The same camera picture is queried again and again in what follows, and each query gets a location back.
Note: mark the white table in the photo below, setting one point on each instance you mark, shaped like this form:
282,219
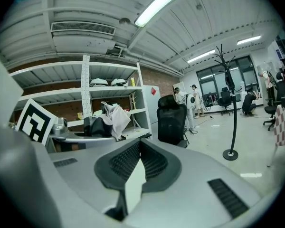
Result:
135,182

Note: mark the white ceiling air conditioner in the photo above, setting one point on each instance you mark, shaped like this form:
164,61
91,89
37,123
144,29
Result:
83,37

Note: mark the black mesh office chair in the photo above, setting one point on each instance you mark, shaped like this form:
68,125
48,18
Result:
171,120

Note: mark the white helmet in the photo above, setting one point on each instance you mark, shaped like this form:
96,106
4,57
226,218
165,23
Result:
118,82
98,81

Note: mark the yellow box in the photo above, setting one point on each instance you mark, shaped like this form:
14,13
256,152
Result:
133,81

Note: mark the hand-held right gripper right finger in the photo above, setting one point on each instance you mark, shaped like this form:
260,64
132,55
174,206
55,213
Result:
192,198

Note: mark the black coat stand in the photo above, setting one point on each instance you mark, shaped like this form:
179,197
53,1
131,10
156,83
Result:
234,117

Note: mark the white metal shelving unit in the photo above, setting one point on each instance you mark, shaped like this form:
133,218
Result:
85,79

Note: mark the dark framed window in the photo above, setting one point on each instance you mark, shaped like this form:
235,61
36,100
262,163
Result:
218,77

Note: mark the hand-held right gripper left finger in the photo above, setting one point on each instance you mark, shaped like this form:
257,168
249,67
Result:
80,174

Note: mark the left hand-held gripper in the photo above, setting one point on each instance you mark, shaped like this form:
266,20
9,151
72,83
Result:
33,120

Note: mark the ceiling tube light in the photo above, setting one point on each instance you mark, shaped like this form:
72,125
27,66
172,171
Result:
161,3
200,56
249,40

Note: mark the white-legged covered table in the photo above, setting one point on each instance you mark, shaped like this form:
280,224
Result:
274,151

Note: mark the black umbrella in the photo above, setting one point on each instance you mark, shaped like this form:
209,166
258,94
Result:
97,127

